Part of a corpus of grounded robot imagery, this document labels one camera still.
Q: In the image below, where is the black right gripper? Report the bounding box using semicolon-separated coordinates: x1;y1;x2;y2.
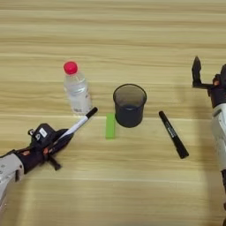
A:
191;56;226;109

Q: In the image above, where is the clear water bottle red cap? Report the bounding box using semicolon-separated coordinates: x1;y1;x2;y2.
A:
63;60;93;117

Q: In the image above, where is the green rectangular block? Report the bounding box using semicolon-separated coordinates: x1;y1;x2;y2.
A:
104;112;117;140

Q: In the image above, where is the white marker with black cap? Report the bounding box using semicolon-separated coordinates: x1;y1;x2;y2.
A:
56;106;99;143

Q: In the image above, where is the black mesh pen cup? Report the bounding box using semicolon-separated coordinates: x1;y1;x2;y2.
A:
112;83;148;129

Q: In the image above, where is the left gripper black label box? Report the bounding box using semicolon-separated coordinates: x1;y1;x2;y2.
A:
28;123;57;148

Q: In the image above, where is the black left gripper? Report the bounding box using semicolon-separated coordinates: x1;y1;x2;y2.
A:
13;128;75;175

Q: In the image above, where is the black marker pen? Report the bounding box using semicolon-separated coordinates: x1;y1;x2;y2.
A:
158;109;190;160

